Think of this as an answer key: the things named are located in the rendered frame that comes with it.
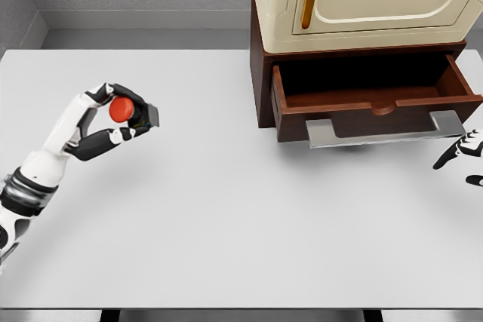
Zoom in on cream cabinet with gold handle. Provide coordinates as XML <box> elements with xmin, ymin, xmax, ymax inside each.
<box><xmin>251</xmin><ymin>0</ymin><xmax>483</xmax><ymax>54</ymax></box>

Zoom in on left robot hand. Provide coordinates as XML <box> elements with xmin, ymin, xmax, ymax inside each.
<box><xmin>42</xmin><ymin>82</ymin><xmax>151</xmax><ymax>162</ymax></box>

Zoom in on brown wooden drawer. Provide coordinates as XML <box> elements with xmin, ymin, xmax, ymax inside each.
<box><xmin>270</xmin><ymin>52</ymin><xmax>483</xmax><ymax>149</ymax></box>

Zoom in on red button switch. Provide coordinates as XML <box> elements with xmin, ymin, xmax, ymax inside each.
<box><xmin>108</xmin><ymin>96</ymin><xmax>162</xmax><ymax>129</ymax></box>

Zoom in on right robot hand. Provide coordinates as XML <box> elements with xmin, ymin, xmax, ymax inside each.
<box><xmin>432</xmin><ymin>129</ymin><xmax>483</xmax><ymax>188</ymax></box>

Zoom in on brown wooden cabinet base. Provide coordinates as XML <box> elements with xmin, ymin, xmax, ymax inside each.
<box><xmin>249</xmin><ymin>0</ymin><xmax>469</xmax><ymax>130</ymax></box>

